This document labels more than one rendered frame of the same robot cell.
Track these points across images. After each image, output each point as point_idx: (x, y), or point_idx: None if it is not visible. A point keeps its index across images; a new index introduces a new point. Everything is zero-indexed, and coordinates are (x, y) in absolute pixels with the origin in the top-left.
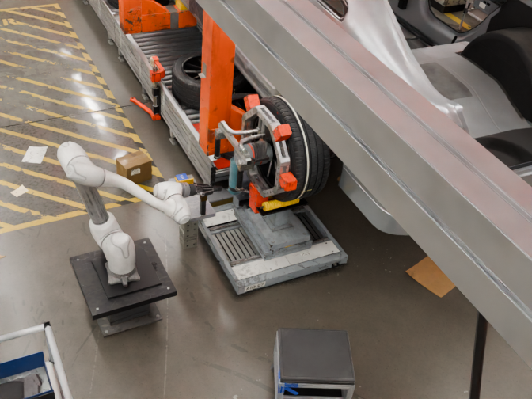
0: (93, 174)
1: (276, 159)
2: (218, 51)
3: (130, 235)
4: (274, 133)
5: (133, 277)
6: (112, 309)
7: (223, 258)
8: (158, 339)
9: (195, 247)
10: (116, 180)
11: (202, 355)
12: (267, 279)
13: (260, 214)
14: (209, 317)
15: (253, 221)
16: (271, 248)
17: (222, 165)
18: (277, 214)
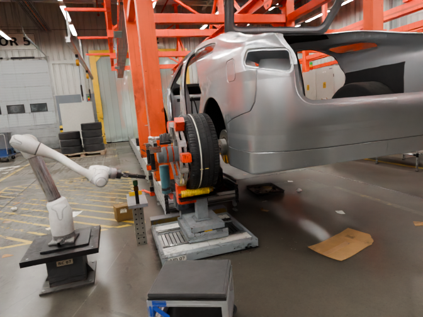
0: (28, 141)
1: None
2: (151, 104)
3: (104, 241)
4: (174, 126)
5: (68, 240)
6: (38, 258)
7: (158, 244)
8: (82, 295)
9: (145, 244)
10: (50, 151)
11: (111, 305)
12: (187, 253)
13: (180, 200)
14: (133, 280)
15: (184, 219)
16: (192, 231)
17: None
18: (198, 207)
